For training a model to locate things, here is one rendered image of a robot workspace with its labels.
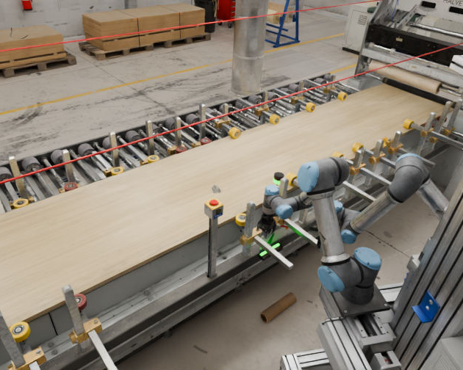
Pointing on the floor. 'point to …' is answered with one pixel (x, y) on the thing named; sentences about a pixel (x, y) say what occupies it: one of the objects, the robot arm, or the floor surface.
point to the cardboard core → (278, 307)
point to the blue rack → (285, 28)
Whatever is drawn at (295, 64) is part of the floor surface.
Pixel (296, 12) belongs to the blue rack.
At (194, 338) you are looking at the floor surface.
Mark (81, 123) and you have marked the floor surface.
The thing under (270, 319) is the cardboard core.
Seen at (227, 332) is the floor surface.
